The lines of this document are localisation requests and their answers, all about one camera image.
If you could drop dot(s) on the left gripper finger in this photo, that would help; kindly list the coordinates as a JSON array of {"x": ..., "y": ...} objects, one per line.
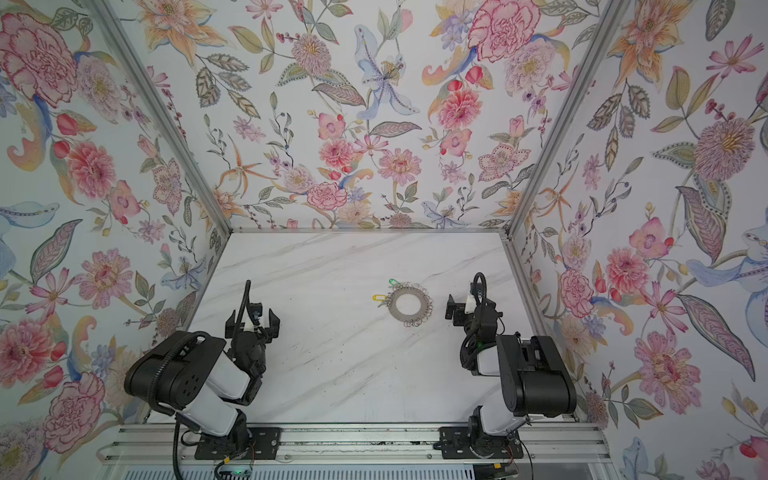
[
  {"x": 233, "y": 326},
  {"x": 274, "y": 324}
]

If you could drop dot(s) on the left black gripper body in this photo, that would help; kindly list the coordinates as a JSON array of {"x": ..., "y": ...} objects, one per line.
[{"x": 252, "y": 331}]

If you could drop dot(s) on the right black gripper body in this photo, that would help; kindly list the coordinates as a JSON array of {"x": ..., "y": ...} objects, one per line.
[{"x": 459, "y": 310}]

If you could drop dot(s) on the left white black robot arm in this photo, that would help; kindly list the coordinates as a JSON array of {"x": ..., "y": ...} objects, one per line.
[{"x": 205, "y": 382}]

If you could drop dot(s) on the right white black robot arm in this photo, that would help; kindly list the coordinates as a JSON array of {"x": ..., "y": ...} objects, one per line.
[{"x": 532, "y": 376}]

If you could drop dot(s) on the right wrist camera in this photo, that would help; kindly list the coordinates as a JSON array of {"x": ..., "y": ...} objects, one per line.
[{"x": 468, "y": 307}]

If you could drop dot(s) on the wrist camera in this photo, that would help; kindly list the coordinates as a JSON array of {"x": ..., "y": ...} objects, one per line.
[
  {"x": 253, "y": 312},
  {"x": 468, "y": 307}
]

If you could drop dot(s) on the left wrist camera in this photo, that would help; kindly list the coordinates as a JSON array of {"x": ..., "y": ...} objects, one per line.
[{"x": 253, "y": 312}]

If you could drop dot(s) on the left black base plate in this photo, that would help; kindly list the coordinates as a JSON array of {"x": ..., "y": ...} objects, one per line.
[{"x": 254, "y": 443}]

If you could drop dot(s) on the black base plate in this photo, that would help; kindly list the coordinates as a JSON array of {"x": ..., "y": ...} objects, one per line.
[
  {"x": 254, "y": 443},
  {"x": 472, "y": 443}
]

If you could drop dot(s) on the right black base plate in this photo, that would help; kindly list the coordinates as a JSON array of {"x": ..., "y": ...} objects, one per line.
[{"x": 472, "y": 443}]

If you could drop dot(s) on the aluminium mounting rail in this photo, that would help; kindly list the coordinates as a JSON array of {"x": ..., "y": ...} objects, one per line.
[{"x": 557, "y": 442}]

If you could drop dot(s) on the left aluminium corner post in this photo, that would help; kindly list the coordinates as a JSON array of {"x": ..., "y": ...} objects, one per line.
[{"x": 125, "y": 52}]

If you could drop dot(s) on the aluminium corner post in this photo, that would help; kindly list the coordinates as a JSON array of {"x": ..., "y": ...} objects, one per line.
[
  {"x": 606, "y": 28},
  {"x": 125, "y": 52}
]

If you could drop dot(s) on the right aluminium corner post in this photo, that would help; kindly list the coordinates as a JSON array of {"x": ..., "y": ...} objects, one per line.
[{"x": 606, "y": 28}]

